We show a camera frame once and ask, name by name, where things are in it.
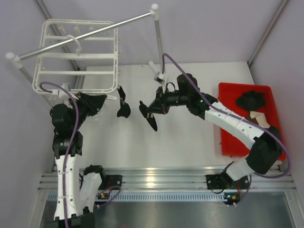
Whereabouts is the black white-striped sock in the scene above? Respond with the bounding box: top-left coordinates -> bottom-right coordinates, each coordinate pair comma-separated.
117,86 -> 131,118

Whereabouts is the aluminium mounting rail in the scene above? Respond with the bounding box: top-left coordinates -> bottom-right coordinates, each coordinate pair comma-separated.
38,166 -> 297,190

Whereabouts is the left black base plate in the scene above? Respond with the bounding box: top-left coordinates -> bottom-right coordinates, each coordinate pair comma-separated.
98,175 -> 122,190

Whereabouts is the white plastic clip hanger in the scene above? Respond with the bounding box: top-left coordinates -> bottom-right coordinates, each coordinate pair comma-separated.
32,19 -> 119,100

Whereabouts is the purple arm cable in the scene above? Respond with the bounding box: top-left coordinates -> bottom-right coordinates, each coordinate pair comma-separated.
161,53 -> 292,207
39,82 -> 80,228

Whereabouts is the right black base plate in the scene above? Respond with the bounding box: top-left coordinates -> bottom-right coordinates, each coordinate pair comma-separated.
206,173 -> 249,193

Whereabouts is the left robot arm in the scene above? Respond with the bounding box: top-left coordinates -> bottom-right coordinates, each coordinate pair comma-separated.
48,93 -> 107,228

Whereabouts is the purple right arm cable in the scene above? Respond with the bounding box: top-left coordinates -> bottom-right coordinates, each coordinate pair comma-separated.
161,53 -> 292,207

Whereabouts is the brown cream striped sock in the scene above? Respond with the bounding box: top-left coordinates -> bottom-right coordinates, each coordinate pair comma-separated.
246,111 -> 270,128

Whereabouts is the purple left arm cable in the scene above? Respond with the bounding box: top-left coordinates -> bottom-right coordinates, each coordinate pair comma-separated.
39,82 -> 80,228

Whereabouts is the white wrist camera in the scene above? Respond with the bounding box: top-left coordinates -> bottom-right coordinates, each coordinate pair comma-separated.
154,72 -> 168,93
51,83 -> 70,100

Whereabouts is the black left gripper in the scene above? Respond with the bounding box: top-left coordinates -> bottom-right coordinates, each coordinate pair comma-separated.
70,91 -> 107,130

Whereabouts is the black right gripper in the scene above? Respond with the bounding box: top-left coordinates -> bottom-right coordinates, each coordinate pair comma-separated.
147,85 -> 190,115

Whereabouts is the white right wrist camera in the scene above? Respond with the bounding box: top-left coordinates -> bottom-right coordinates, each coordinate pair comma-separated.
154,72 -> 168,93

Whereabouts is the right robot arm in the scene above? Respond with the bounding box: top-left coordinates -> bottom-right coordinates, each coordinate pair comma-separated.
139,74 -> 283,189

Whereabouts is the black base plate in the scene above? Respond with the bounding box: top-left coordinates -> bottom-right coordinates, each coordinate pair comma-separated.
206,173 -> 249,193
98,175 -> 122,190

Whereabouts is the black sock bundle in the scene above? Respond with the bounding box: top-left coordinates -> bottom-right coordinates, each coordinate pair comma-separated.
236,91 -> 266,111

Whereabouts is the silver clothes rack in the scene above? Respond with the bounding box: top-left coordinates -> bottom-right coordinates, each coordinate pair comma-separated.
6,4 -> 163,100

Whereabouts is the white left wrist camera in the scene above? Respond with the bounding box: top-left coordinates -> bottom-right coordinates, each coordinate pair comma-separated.
51,83 -> 70,100

